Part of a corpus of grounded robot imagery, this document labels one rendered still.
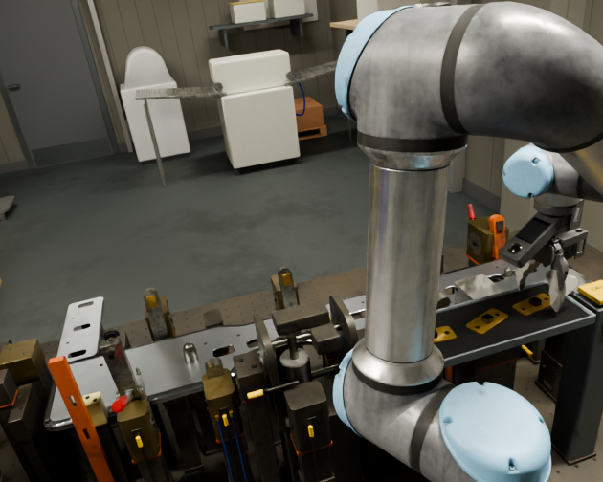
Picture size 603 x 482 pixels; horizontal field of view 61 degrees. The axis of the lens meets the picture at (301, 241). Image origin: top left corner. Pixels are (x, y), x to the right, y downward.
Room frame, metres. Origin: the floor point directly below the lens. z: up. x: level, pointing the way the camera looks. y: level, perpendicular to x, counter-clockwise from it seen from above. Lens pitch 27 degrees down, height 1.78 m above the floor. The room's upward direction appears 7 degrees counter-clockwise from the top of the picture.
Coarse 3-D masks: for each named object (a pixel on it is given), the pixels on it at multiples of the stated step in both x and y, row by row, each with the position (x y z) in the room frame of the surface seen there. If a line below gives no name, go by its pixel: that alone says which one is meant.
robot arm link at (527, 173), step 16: (528, 144) 0.77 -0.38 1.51; (512, 160) 0.73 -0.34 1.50; (528, 160) 0.71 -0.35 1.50; (544, 160) 0.70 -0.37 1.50; (560, 160) 0.70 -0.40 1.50; (512, 176) 0.73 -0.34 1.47; (528, 176) 0.71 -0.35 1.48; (544, 176) 0.69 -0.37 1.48; (560, 176) 0.69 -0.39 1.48; (576, 176) 0.68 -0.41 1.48; (512, 192) 0.73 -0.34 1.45; (528, 192) 0.71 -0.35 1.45; (544, 192) 0.70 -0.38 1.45; (560, 192) 0.70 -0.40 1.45; (576, 192) 0.68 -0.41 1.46
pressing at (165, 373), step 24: (480, 264) 1.25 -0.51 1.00; (504, 264) 1.22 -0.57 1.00; (504, 288) 1.11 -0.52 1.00; (192, 336) 1.07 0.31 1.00; (216, 336) 1.05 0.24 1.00; (240, 336) 1.04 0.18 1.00; (96, 360) 1.02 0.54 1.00; (144, 360) 0.99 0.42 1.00; (168, 360) 0.98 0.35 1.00; (96, 384) 0.92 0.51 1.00; (144, 384) 0.90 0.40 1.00; (168, 384) 0.89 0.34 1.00; (192, 384) 0.88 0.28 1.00; (48, 408) 0.87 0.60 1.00
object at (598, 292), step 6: (594, 282) 0.86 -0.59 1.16; (600, 282) 0.86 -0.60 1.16; (582, 288) 0.85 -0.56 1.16; (588, 288) 0.84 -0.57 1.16; (594, 288) 0.84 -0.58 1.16; (600, 288) 0.84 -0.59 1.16; (582, 294) 0.84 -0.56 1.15; (588, 294) 0.83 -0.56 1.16; (594, 294) 0.82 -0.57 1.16; (600, 294) 0.82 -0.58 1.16; (594, 300) 0.81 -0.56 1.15; (600, 300) 0.80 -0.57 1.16
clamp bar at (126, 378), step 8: (104, 336) 0.81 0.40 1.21; (112, 336) 0.81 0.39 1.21; (104, 344) 0.78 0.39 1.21; (112, 344) 0.78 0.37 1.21; (120, 344) 0.78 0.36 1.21; (104, 352) 0.77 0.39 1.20; (112, 352) 0.77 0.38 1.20; (120, 352) 0.78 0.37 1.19; (104, 360) 0.78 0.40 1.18; (112, 360) 0.78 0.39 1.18; (120, 360) 0.78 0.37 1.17; (112, 368) 0.78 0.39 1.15; (120, 368) 0.78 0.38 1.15; (128, 368) 0.79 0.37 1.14; (112, 376) 0.78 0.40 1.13; (120, 376) 0.79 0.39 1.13; (128, 376) 0.79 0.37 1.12; (120, 384) 0.79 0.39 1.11; (128, 384) 0.79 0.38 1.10; (136, 384) 0.80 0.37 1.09; (120, 392) 0.79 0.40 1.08; (136, 392) 0.80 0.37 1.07
